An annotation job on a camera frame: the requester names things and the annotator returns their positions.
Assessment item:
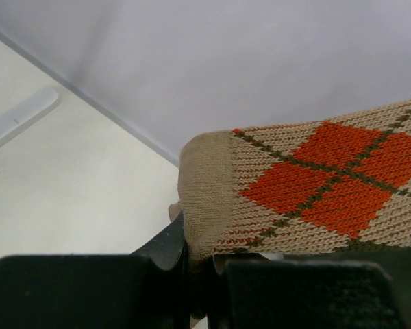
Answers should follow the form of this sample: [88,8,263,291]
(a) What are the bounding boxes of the white clothes rack frame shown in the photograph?
[0,87,60,147]

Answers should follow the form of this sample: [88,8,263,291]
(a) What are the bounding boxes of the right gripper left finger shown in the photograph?
[0,215,190,328]

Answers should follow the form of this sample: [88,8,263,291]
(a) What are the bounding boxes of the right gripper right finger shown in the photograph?
[207,249,411,328]

